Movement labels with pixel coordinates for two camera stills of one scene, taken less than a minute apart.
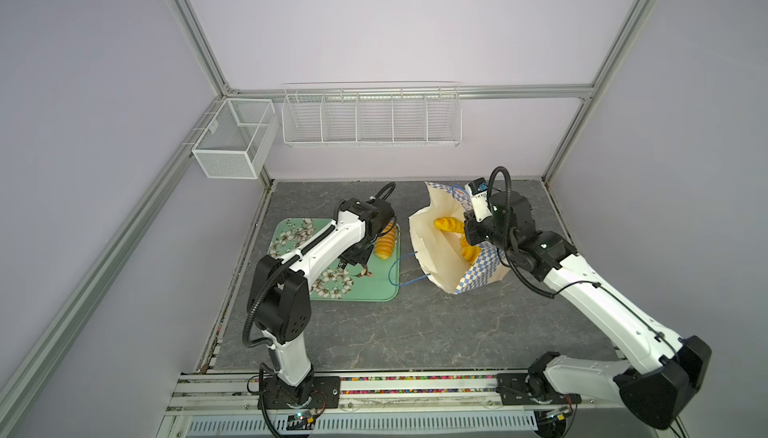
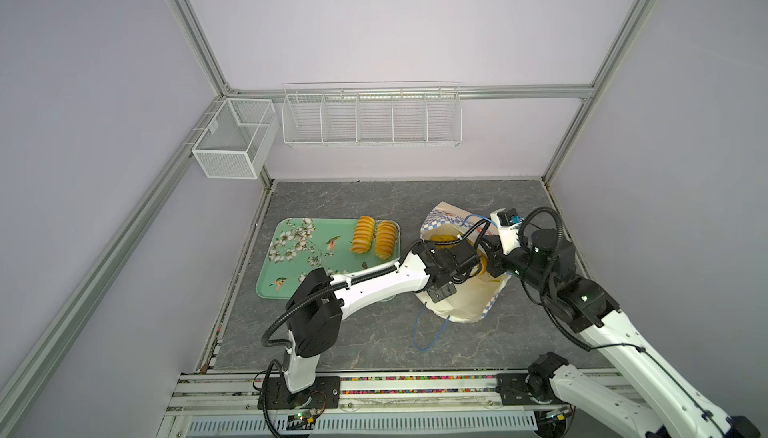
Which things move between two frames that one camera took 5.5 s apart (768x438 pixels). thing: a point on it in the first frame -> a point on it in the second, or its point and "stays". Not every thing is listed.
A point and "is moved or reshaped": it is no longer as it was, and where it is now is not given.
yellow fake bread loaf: (385, 242) stays
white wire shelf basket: (376, 114) stays
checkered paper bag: (440, 252) is moved or reshaped
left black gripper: (362, 259) -> (441, 295)
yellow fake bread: (449, 224) is moved or reshaped
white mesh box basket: (237, 139) stays
